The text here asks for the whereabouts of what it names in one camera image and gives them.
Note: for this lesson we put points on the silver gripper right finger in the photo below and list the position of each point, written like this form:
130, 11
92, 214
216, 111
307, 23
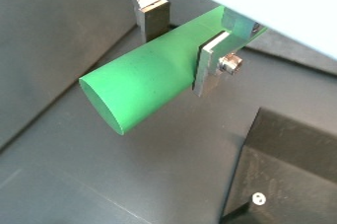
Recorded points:
218, 55

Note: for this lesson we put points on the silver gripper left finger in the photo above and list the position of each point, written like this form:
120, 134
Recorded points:
152, 17

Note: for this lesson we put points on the black curved fixture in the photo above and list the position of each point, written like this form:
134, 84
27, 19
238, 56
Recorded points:
286, 177

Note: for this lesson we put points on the green oval cylinder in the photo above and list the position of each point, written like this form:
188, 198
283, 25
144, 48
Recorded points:
134, 85

